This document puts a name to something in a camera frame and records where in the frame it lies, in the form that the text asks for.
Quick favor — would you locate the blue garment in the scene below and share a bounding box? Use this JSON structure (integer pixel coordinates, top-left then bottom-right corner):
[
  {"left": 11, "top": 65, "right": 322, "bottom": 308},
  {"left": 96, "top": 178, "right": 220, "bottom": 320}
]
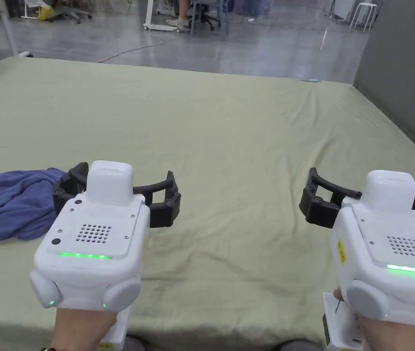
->
[{"left": 0, "top": 168, "right": 66, "bottom": 244}]

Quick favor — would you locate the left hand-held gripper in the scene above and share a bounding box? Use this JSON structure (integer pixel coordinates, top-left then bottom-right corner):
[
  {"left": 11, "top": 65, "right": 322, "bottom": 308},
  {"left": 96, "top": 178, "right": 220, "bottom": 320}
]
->
[{"left": 29, "top": 160, "right": 182, "bottom": 351}]

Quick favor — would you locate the person's left hand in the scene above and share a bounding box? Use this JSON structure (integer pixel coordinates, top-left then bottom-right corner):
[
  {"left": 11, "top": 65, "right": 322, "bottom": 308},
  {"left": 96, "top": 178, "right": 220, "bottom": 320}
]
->
[{"left": 51, "top": 307, "right": 117, "bottom": 350}]

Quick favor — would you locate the grey office chair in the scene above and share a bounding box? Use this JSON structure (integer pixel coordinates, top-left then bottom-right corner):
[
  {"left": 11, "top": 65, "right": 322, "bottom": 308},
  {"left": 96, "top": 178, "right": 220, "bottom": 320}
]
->
[{"left": 48, "top": 0, "right": 93, "bottom": 25}]

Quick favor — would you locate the white stool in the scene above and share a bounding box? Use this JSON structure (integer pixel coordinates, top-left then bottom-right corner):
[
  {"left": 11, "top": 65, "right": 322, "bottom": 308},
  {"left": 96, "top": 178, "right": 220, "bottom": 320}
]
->
[{"left": 349, "top": 1, "right": 377, "bottom": 33}]

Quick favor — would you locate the person's right hand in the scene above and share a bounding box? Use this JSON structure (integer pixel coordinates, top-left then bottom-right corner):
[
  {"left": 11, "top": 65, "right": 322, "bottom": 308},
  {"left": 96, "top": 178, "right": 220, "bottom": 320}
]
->
[{"left": 333, "top": 287, "right": 415, "bottom": 351}]

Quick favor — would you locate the bed with pale green sheet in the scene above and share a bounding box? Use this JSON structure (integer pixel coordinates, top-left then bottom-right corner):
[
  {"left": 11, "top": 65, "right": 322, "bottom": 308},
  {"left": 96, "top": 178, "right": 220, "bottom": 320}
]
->
[{"left": 0, "top": 56, "right": 415, "bottom": 351}]

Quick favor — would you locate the white desk frame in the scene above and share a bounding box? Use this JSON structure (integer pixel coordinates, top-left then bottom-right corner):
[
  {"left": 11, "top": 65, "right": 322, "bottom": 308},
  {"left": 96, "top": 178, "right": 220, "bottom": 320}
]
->
[{"left": 143, "top": 0, "right": 183, "bottom": 33}]

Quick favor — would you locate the dark office chair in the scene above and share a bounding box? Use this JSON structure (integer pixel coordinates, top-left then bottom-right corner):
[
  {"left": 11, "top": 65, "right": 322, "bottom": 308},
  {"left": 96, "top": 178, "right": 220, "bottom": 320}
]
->
[{"left": 189, "top": 0, "right": 230, "bottom": 37}]

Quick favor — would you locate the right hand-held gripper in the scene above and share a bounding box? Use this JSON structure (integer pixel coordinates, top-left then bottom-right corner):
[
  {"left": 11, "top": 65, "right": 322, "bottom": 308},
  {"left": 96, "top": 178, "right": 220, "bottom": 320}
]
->
[{"left": 299, "top": 167, "right": 415, "bottom": 351}]

